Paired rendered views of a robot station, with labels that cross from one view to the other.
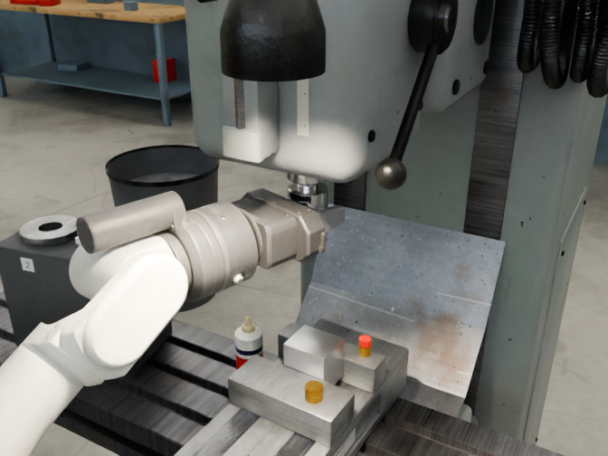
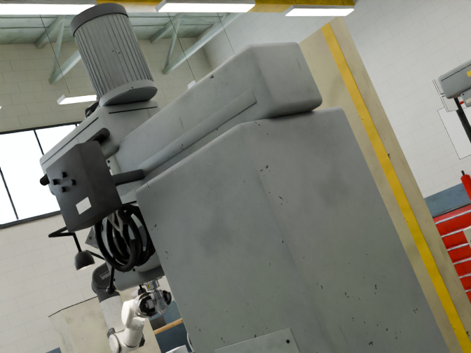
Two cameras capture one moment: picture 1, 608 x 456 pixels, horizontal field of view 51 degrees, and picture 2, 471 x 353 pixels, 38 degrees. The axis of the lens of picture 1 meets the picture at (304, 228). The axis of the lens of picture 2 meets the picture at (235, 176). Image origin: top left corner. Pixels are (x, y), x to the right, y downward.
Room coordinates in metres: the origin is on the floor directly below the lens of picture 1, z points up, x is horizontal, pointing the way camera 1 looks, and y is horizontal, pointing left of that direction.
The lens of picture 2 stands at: (1.67, -2.23, 1.22)
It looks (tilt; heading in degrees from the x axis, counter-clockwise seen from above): 8 degrees up; 104
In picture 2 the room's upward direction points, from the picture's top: 22 degrees counter-clockwise
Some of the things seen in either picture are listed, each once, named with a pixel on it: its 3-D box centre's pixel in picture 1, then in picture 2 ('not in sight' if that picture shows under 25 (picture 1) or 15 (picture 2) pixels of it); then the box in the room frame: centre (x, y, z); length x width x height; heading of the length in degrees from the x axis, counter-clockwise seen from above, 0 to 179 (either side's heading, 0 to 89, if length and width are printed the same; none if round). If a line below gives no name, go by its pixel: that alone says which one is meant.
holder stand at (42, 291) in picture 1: (87, 288); not in sight; (0.88, 0.34, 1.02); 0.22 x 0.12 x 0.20; 71
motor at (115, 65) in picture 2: not in sight; (113, 58); (0.90, -0.13, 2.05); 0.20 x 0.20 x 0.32
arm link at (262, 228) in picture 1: (245, 238); (151, 304); (0.62, 0.06, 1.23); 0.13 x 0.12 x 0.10; 43
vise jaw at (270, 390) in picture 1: (289, 397); not in sight; (0.63, 0.02, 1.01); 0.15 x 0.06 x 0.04; 58
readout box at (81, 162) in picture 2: not in sight; (81, 187); (0.78, -0.44, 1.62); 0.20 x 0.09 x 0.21; 151
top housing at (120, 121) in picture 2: not in sight; (103, 148); (0.69, -0.01, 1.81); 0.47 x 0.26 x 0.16; 151
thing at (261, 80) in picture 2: not in sight; (199, 133); (1.12, -0.25, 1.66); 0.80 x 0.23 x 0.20; 151
